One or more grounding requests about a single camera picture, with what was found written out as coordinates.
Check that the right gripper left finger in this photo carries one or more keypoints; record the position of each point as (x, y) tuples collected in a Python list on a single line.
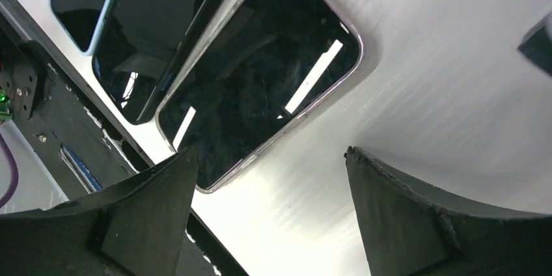
[(134, 227)]

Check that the black smartphone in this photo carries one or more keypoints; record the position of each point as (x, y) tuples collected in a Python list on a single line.
[(143, 45)]

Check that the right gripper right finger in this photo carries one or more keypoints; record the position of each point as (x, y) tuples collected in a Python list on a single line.
[(410, 227)]

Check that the black folding stand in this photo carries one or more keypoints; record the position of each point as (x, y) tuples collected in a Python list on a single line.
[(536, 45)]

